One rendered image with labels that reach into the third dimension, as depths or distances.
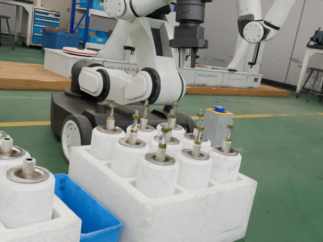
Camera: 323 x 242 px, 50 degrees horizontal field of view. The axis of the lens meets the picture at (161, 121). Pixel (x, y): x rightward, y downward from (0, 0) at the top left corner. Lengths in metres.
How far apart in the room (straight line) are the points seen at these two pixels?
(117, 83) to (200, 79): 2.40
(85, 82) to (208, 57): 6.18
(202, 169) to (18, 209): 0.44
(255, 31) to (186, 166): 0.66
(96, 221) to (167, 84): 0.61
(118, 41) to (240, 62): 1.83
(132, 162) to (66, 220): 0.27
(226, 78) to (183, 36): 3.10
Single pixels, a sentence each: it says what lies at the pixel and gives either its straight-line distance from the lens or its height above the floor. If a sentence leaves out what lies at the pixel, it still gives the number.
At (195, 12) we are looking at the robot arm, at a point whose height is 0.61.
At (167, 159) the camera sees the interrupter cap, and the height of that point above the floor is 0.25.
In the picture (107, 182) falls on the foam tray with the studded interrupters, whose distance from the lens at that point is 0.89.
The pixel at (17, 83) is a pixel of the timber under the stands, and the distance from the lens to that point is 2.74.
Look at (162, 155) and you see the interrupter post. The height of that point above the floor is 0.26.
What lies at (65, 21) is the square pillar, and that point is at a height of 0.52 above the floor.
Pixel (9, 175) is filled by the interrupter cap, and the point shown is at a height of 0.25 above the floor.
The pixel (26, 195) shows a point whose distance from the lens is 0.65.
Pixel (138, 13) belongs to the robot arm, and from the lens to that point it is 1.19.
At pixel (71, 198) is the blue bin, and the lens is 1.00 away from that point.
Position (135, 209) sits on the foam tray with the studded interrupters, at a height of 0.15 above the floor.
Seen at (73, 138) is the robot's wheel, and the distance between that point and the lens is 1.36.
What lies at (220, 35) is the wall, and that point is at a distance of 7.57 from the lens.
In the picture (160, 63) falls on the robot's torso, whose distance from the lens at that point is 1.32.
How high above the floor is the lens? 0.53
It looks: 13 degrees down
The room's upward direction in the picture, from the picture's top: 9 degrees clockwise
